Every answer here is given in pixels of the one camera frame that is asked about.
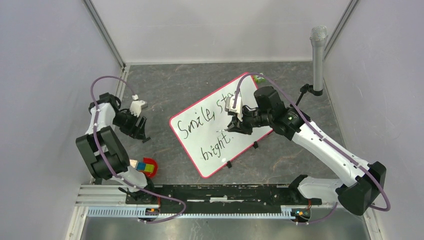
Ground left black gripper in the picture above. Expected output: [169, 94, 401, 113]
[112, 109, 147, 141]

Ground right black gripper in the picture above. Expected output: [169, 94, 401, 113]
[227, 105, 272, 135]

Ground pink framed whiteboard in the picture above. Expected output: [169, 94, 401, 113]
[169, 76, 272, 179]

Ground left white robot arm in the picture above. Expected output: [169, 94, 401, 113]
[75, 93, 157, 204]

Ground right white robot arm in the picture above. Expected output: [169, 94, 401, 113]
[224, 86, 387, 216]

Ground red bowl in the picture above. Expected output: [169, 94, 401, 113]
[140, 157, 158, 178]

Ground cream lego brick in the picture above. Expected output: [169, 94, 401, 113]
[129, 159, 139, 169]

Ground colourful block toy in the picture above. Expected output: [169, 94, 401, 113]
[136, 162, 156, 174]

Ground green number dice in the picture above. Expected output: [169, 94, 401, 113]
[252, 73, 266, 84]

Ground silver microphone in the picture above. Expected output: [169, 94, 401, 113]
[309, 25, 328, 96]

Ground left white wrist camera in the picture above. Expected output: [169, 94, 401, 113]
[129, 94, 148, 117]

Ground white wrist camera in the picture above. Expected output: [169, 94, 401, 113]
[224, 94, 243, 121]
[129, 94, 148, 117]

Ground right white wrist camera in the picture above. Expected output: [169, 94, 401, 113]
[224, 94, 243, 121]

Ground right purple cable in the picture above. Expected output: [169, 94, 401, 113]
[233, 72, 392, 225]

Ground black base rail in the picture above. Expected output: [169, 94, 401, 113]
[120, 184, 322, 215]

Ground aluminium toothed rail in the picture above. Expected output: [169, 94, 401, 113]
[86, 204, 312, 220]

